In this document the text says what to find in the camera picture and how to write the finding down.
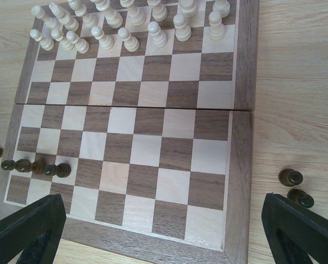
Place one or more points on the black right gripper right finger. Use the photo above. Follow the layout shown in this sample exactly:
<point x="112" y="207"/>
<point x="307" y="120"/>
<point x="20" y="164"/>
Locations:
<point x="295" y="234"/>

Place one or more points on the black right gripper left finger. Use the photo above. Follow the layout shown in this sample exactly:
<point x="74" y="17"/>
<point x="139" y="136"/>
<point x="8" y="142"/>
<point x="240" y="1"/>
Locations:
<point x="33" y="232"/>

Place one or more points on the dark pawn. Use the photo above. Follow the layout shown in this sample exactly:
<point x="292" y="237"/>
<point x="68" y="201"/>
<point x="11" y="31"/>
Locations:
<point x="290" y="177"/>
<point x="62" y="170"/>
<point x="25" y="166"/>

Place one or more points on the dark chess piece right side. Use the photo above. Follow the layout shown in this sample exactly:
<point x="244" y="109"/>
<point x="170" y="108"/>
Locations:
<point x="301" y="197"/>

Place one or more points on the wooden chess board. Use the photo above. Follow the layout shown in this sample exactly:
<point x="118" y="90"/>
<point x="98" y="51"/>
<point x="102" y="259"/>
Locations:
<point x="158" y="132"/>

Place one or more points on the white chess piece back left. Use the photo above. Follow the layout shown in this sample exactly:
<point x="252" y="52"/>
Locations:
<point x="50" y="22"/>

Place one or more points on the white pawn front left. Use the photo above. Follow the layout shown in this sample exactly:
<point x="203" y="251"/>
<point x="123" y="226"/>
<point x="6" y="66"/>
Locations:
<point x="46" y="43"/>

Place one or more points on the white pawn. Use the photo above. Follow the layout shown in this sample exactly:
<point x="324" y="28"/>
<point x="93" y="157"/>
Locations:
<point x="46" y="43"/>
<point x="217" y="28"/>

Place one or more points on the white pawn front right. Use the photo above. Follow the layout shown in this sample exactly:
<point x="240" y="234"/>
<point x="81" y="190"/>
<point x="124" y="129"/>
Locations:
<point x="217" y="28"/>

